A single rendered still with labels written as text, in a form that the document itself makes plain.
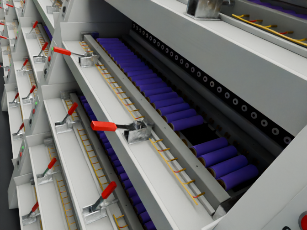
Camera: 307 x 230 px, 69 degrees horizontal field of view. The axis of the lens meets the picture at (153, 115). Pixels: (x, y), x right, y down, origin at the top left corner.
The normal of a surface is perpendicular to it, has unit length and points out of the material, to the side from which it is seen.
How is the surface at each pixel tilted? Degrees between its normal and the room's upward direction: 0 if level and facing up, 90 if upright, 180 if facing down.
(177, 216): 21
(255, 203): 90
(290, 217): 90
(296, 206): 90
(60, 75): 90
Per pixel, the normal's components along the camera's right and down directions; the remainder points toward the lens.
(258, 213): -0.75, -0.11
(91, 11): 0.48, 0.58
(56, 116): 0.14, -0.79
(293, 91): -0.86, 0.19
